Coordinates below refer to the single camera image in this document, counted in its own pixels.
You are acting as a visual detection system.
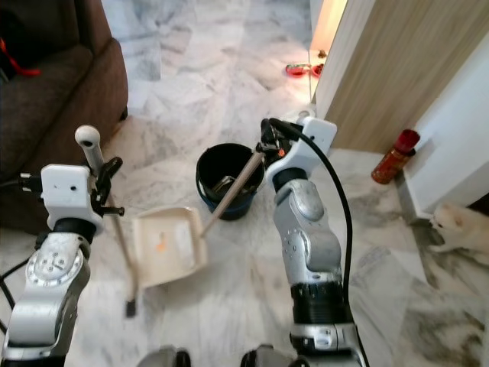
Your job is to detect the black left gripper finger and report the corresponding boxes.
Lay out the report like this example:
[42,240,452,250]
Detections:
[98,157,125,192]

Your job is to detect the beige hand broom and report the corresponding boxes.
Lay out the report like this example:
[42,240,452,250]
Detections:
[75,125,140,318]

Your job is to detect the beige plastic dustpan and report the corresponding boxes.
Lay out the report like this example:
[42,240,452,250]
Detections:
[131,151,270,290]

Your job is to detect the black plastic bucket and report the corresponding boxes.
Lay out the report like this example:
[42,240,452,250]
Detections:
[196,143,264,221]

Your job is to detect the red bowl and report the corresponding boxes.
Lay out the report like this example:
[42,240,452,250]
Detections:
[285,63,324,79]

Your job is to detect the brown fabric sofa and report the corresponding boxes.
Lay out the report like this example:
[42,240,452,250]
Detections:
[0,0,129,230]

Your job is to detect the red spray can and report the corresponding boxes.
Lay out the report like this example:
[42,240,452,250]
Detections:
[371,128,421,184]

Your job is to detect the wooden door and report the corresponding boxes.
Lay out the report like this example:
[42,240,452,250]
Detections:
[332,0,489,154]

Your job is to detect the grey robot left leg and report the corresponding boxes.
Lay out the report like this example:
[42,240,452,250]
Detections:
[138,346,192,367]

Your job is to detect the grey robot leg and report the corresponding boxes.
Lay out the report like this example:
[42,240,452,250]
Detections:
[241,344,299,367]
[138,346,192,367]

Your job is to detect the white cat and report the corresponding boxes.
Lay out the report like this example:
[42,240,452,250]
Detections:
[428,203,489,267]

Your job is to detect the grey robot right leg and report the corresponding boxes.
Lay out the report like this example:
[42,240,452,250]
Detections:
[241,344,299,367]

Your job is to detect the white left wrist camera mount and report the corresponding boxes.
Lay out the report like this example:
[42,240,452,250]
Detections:
[40,164,102,230]

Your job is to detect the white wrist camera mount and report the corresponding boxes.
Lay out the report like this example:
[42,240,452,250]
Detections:
[279,115,338,180]
[40,164,102,230]

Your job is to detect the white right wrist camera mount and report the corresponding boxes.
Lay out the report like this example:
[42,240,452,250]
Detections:
[279,115,338,180]

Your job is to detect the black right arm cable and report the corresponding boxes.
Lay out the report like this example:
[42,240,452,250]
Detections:
[264,119,354,322]

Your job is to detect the red strap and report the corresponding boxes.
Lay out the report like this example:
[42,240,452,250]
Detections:
[0,38,40,77]

